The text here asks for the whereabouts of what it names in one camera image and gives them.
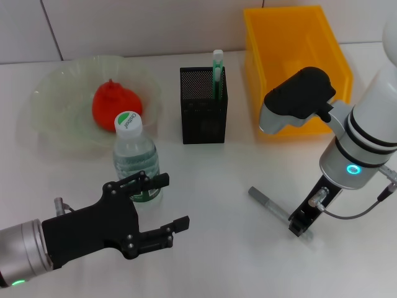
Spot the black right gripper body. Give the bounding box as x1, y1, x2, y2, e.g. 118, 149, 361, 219
291, 175, 344, 229

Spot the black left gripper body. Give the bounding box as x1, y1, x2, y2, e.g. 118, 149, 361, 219
41, 181, 141, 270

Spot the clear water bottle green label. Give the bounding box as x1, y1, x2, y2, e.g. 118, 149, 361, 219
112, 111, 163, 204

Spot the grey marker pen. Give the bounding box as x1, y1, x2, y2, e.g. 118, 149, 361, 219
248, 186, 314, 242

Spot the red-orange fruit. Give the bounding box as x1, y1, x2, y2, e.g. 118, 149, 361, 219
91, 79, 143, 133

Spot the green utility knife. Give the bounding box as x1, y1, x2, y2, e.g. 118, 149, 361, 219
212, 49, 225, 102

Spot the black mesh pen holder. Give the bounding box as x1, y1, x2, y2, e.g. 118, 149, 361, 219
179, 66, 229, 145

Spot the pale green glass fruit plate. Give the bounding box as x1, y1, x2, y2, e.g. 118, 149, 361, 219
29, 55, 164, 150

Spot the yellow plastic storage bin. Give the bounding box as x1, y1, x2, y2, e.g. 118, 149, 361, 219
243, 5, 354, 137

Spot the left gripper cable with plug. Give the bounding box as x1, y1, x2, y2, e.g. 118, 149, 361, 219
54, 197, 77, 215

